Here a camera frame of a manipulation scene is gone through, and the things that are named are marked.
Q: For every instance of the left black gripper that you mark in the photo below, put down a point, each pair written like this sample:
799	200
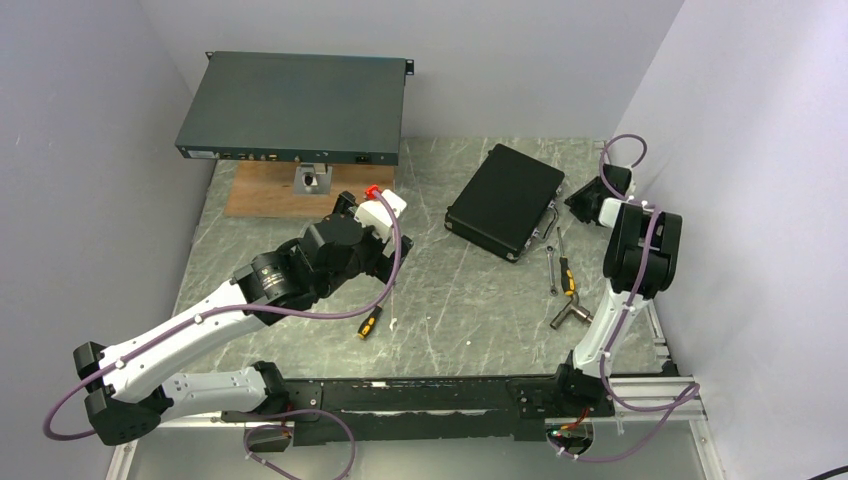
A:
380	264

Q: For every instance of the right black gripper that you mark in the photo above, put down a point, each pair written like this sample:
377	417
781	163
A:
575	201

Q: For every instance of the black poker chip case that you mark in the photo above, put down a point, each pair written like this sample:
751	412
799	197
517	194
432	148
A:
502	206

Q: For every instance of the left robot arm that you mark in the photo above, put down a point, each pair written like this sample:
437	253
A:
134	386

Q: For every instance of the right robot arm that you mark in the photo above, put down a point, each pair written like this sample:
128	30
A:
640	262

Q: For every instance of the silver metal stand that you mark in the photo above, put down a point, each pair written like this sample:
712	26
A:
312	179

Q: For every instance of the wooden board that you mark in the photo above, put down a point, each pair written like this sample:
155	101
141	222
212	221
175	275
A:
265	189

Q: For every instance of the grey metal T wrench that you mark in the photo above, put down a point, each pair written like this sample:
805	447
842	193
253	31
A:
573	308

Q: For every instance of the dark green rack server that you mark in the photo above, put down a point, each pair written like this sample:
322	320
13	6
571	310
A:
285	107

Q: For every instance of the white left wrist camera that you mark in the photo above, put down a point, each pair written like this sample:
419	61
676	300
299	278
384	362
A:
374	212

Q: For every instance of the yellow black handle tool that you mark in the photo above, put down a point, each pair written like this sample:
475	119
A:
567	281

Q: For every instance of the yellow black handle screwdriver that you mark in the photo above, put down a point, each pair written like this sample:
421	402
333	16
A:
368	325

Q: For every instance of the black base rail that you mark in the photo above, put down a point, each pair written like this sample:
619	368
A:
521	407

